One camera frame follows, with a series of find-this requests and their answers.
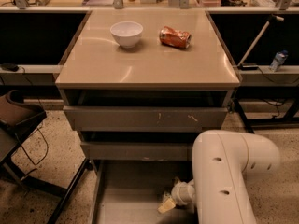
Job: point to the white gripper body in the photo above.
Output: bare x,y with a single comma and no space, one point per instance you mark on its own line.
177,192

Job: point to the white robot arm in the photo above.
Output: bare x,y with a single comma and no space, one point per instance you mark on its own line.
223,162

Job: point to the grey open bottom drawer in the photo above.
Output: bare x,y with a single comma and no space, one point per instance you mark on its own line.
129,192

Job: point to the grey middle drawer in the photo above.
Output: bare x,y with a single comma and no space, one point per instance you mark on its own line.
137,151

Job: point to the grey drawer cabinet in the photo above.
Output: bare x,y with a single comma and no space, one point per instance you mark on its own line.
99,72

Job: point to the grey top drawer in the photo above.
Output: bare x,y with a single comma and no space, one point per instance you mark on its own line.
144,119

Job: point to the crushed orange soda can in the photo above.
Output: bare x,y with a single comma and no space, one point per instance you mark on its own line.
175,38

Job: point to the black metal stand leg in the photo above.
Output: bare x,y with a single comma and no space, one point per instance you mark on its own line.
242,115

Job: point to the black device on right ledge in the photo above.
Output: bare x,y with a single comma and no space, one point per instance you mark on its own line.
248,66

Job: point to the black device on ledge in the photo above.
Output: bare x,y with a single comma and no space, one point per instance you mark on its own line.
248,66
9,67

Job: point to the white ceramic bowl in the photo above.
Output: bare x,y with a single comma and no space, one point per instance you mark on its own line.
127,33

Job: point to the small plastic water bottle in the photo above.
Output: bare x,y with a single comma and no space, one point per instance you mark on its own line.
278,60

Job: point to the brown office chair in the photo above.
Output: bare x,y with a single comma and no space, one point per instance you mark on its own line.
18,120

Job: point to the white stick with black tip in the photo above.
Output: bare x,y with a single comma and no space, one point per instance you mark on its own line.
271,18

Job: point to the black device on left ledge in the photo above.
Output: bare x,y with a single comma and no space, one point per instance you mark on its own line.
9,67

